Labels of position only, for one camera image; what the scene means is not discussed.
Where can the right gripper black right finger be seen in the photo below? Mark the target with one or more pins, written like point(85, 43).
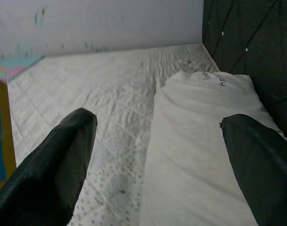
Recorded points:
point(265, 176)

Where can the yellow and blue children's book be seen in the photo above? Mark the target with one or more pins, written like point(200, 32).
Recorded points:
point(1, 136)

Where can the black tufted headboard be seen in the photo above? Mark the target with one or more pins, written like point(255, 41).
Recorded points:
point(251, 42)

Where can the teal blanket with colourful shapes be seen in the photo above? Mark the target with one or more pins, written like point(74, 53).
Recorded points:
point(14, 66)

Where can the white quilted mattress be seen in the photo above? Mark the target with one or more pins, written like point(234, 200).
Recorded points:
point(98, 82)

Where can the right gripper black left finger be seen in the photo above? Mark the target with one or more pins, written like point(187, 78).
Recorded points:
point(44, 179)

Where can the white pillow with black lettering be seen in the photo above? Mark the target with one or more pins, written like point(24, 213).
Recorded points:
point(193, 141)

